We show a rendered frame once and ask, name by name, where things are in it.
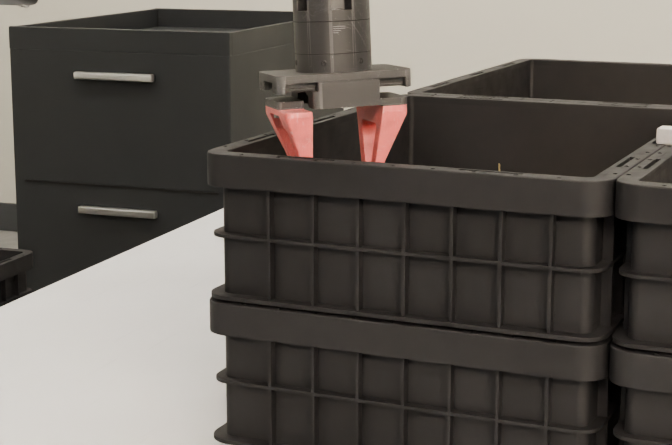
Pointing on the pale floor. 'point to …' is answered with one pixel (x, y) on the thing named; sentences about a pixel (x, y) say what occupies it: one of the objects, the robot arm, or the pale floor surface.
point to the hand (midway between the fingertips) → (338, 190)
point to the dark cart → (131, 124)
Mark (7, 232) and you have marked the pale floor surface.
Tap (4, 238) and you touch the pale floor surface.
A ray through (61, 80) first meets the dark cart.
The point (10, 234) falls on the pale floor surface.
